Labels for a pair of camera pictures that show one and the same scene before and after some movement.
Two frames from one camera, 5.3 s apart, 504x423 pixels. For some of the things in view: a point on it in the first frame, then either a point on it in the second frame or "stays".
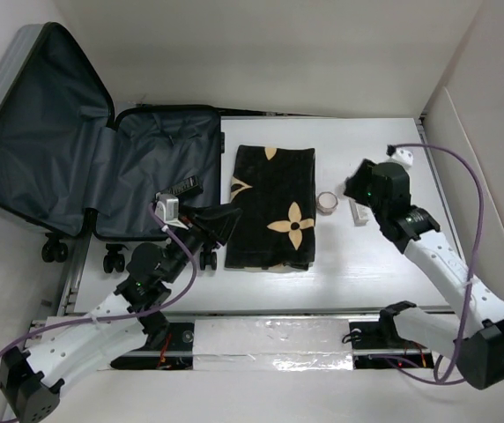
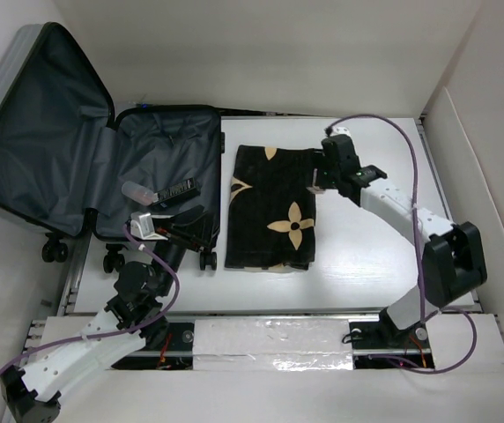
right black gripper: [356, 183] -> [320, 181]
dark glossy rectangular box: [190, 186] stays
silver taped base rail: [277, 343] stays
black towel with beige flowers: [275, 187] stays
